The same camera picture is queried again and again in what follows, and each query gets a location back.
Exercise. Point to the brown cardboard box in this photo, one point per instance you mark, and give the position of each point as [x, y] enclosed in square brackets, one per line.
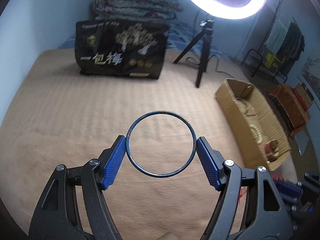
[253, 123]

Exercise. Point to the white ring light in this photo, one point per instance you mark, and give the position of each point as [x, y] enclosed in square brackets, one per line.
[218, 9]

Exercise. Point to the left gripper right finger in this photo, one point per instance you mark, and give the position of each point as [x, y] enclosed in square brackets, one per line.
[265, 215]

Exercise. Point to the black tripod stand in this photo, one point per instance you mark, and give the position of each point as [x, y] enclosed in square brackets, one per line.
[206, 34]

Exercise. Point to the black clothes rack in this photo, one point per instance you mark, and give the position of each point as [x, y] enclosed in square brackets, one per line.
[255, 60]

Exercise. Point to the red string jade pendant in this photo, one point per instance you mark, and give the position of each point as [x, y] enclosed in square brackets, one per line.
[243, 191]

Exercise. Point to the dark blue bangle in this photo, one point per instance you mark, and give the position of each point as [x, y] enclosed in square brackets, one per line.
[144, 171]

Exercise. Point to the folded floral quilt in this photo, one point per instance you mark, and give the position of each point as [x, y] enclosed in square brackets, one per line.
[138, 10]

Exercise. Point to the yellow box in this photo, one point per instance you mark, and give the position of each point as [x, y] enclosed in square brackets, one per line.
[272, 61]

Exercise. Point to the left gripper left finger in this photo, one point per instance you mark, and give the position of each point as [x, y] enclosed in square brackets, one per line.
[57, 216]

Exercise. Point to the landscape wall painting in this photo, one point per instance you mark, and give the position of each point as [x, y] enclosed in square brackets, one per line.
[310, 73]

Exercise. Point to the tan bed blanket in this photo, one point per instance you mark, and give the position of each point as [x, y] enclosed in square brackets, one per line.
[59, 116]

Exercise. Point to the black printed snack bag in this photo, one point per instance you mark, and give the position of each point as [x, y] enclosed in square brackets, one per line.
[121, 48]

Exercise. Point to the orange covered low table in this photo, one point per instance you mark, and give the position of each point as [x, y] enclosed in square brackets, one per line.
[295, 115]

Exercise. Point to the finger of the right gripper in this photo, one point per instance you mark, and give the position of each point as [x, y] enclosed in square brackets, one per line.
[289, 192]

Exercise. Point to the white radiator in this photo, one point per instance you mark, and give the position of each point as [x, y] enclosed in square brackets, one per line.
[276, 36]

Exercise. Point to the hanging dark clothes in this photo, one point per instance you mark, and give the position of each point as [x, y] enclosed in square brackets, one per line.
[293, 44]

